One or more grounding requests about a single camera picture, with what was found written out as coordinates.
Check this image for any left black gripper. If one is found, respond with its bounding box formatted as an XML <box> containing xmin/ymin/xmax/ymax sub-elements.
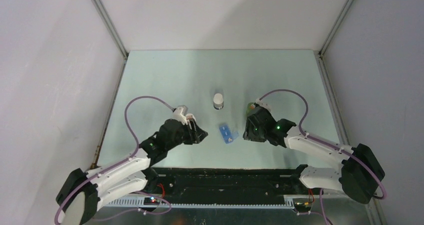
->
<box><xmin>166</xmin><ymin>118</ymin><xmax>208</xmax><ymax>151</ymax></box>

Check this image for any green pill bottle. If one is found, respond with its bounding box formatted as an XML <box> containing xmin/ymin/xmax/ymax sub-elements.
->
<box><xmin>245</xmin><ymin>102</ymin><xmax>256</xmax><ymax>117</ymax></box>

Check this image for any blue pill organizer box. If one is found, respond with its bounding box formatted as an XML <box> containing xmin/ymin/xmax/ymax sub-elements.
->
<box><xmin>218</xmin><ymin>123</ymin><xmax>239</xmax><ymax>144</ymax></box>

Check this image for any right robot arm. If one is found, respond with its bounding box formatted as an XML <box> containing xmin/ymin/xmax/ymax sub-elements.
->
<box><xmin>243</xmin><ymin>105</ymin><xmax>385</xmax><ymax>204</ymax></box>

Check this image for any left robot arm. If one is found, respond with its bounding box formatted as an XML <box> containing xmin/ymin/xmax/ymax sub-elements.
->
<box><xmin>54</xmin><ymin>119</ymin><xmax>209</xmax><ymax>225</ymax></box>

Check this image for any white pill bottle blue label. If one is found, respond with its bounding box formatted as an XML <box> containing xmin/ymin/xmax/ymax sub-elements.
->
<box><xmin>212</xmin><ymin>93</ymin><xmax>224</xmax><ymax>110</ymax></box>

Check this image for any left control board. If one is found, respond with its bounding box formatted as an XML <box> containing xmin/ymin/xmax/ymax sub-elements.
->
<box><xmin>143</xmin><ymin>196</ymin><xmax>161</xmax><ymax>206</ymax></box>

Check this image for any control board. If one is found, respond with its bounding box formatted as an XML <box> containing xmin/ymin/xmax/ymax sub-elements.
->
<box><xmin>293</xmin><ymin>201</ymin><xmax>313</xmax><ymax>208</ymax></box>
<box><xmin>143</xmin><ymin>196</ymin><xmax>161</xmax><ymax>206</ymax></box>

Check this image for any right control board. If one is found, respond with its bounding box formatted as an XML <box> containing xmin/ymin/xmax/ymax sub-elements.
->
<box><xmin>293</xmin><ymin>201</ymin><xmax>313</xmax><ymax>208</ymax></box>

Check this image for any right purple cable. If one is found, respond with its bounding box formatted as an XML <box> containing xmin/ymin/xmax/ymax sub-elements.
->
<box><xmin>259</xmin><ymin>89</ymin><xmax>388</xmax><ymax>201</ymax></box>

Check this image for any purple cable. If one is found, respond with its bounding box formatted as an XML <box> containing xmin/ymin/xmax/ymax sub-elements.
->
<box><xmin>53</xmin><ymin>95</ymin><xmax>176</xmax><ymax>225</ymax></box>
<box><xmin>259</xmin><ymin>89</ymin><xmax>388</xmax><ymax>201</ymax></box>

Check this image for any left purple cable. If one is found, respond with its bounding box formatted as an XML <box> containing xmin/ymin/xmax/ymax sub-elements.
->
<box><xmin>53</xmin><ymin>95</ymin><xmax>176</xmax><ymax>225</ymax></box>

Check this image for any left aluminium frame post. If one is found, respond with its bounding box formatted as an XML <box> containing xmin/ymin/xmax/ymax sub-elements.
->
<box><xmin>91</xmin><ymin>0</ymin><xmax>129</xmax><ymax>60</ymax></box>

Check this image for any aluminium frame post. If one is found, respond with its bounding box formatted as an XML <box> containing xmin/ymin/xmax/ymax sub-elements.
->
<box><xmin>318</xmin><ymin>0</ymin><xmax>356</xmax><ymax>58</ymax></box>
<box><xmin>91</xmin><ymin>0</ymin><xmax>129</xmax><ymax>60</ymax></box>

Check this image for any right aluminium frame post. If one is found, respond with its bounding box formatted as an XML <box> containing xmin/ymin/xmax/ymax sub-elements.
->
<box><xmin>318</xmin><ymin>0</ymin><xmax>356</xmax><ymax>58</ymax></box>

